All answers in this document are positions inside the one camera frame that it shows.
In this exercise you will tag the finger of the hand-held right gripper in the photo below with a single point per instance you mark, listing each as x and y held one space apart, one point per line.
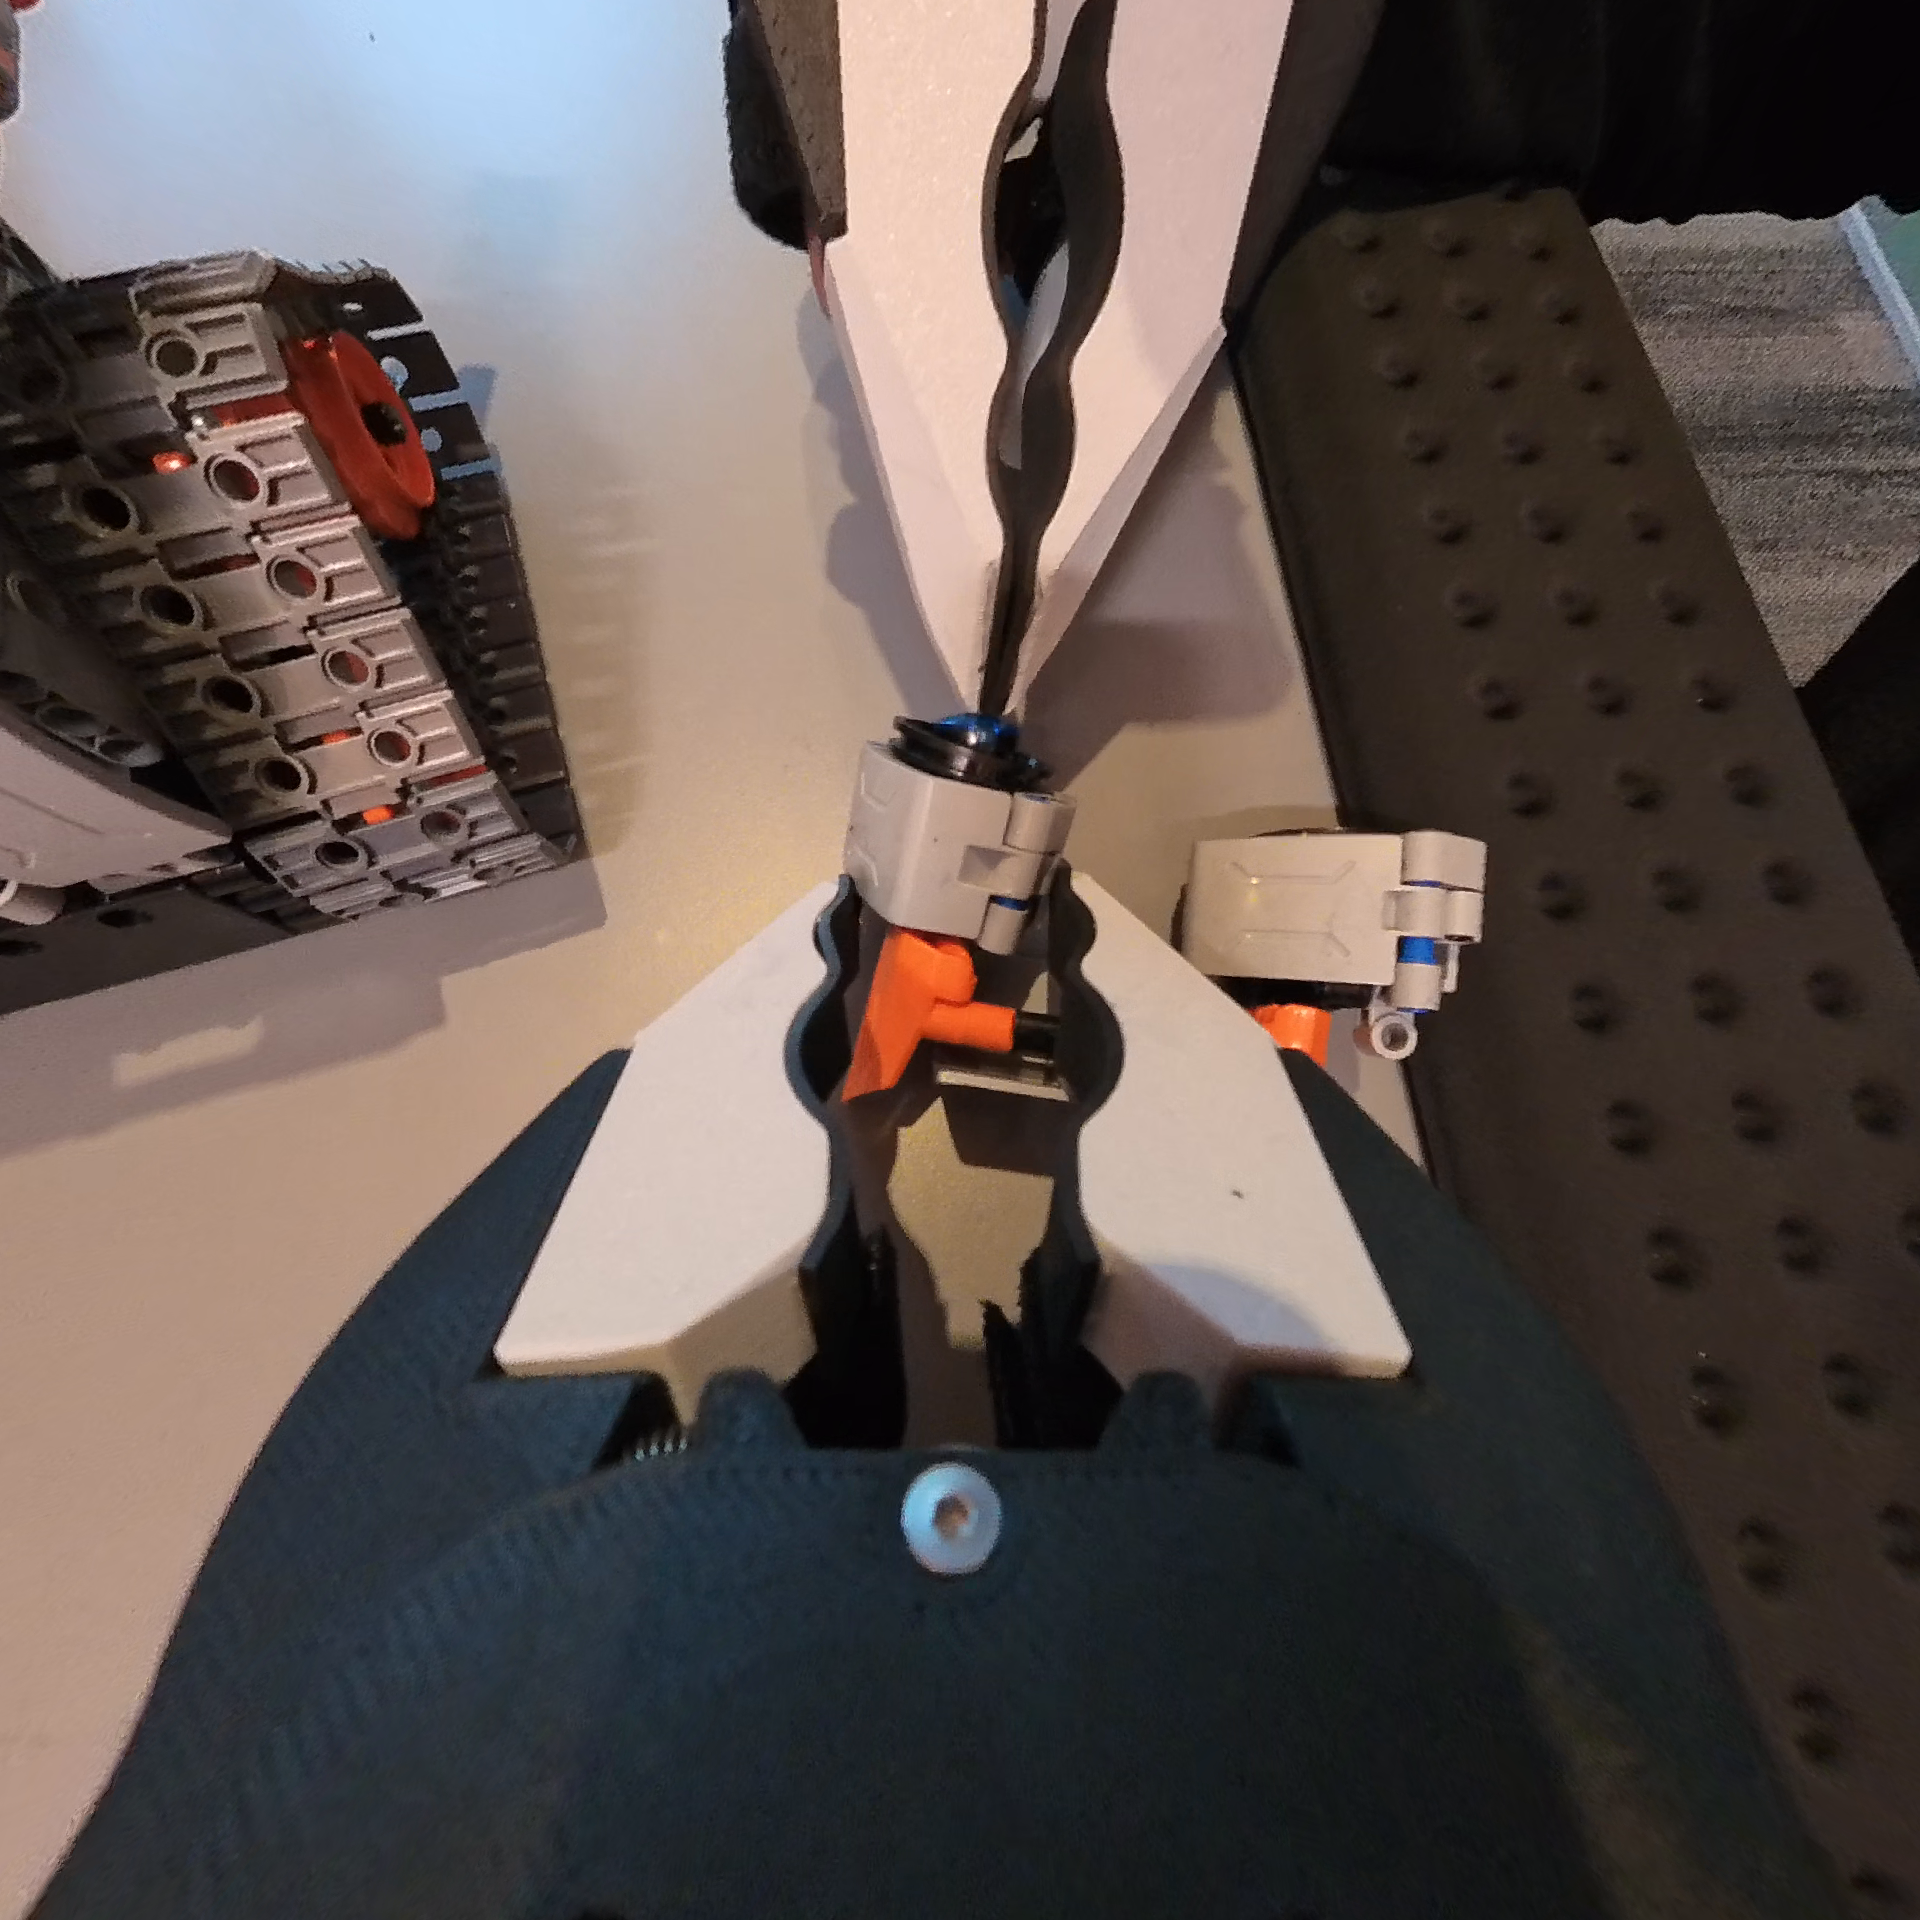
1185 182
902 225

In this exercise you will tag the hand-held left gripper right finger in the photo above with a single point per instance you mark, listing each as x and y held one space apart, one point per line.
1244 1201

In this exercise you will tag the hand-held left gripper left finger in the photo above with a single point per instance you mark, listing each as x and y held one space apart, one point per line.
662 1201

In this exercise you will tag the grey wheel module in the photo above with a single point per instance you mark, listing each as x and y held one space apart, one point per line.
932 856

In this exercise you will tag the translucent blue round toy stud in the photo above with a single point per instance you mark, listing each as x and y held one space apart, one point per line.
983 735

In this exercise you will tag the person's right forearm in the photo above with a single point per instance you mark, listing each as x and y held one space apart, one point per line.
1621 89

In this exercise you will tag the black perforated mat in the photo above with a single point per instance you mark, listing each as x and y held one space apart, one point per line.
1621 902

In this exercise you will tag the grey orange tracked toy robot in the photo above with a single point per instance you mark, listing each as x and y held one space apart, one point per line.
270 600

